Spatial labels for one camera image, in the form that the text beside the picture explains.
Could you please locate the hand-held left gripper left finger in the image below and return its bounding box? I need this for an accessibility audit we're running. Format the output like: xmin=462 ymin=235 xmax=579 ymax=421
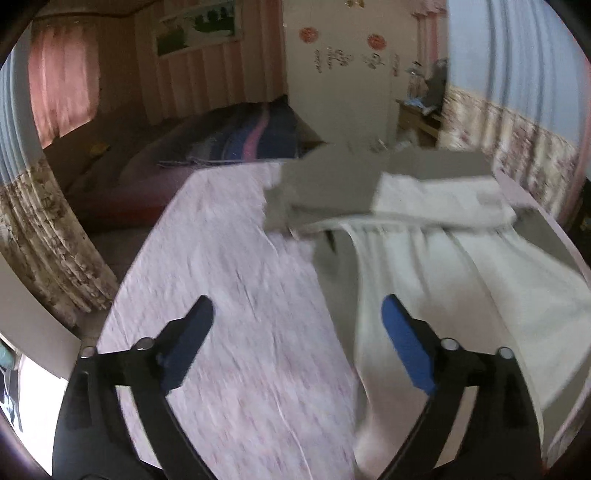
xmin=52 ymin=295 xmax=218 ymax=480

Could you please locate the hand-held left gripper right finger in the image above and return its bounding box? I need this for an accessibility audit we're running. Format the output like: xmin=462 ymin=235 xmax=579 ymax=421
xmin=379 ymin=294 xmax=542 ymax=480

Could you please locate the olive and cream jacket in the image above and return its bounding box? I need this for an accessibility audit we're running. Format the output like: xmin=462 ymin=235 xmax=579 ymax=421
xmin=263 ymin=143 xmax=591 ymax=480

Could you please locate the pink floral tablecloth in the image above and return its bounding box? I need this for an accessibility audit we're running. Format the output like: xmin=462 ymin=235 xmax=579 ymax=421
xmin=97 ymin=161 xmax=591 ymax=480

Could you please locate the dark bed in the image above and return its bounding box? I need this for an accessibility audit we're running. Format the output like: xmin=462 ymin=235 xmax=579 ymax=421
xmin=46 ymin=95 xmax=324 ymax=232

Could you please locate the narrow blue floral curtain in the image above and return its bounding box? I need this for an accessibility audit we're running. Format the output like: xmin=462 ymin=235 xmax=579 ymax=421
xmin=0 ymin=28 xmax=118 ymax=328

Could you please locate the striped blanket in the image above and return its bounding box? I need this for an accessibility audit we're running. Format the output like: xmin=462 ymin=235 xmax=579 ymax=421
xmin=157 ymin=99 xmax=319 ymax=169

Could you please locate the wooden side table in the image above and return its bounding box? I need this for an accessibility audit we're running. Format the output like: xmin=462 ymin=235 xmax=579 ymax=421
xmin=396 ymin=99 xmax=444 ymax=148

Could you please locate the white wardrobe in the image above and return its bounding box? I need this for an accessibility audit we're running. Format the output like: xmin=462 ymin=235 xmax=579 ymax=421
xmin=283 ymin=0 xmax=446 ymax=146

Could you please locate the dark grey object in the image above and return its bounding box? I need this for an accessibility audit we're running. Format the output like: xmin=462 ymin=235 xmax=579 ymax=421
xmin=425 ymin=59 xmax=450 ymax=114

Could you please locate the pink curtain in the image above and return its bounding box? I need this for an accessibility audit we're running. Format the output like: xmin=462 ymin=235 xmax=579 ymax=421
xmin=28 ymin=23 xmax=101 ymax=148

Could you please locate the wide blue floral curtain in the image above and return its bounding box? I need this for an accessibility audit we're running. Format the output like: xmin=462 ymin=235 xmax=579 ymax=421
xmin=436 ymin=0 xmax=591 ymax=222

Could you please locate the framed landscape wall picture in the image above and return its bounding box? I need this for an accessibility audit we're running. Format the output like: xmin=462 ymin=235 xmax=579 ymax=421
xmin=154 ymin=0 xmax=238 ymax=58

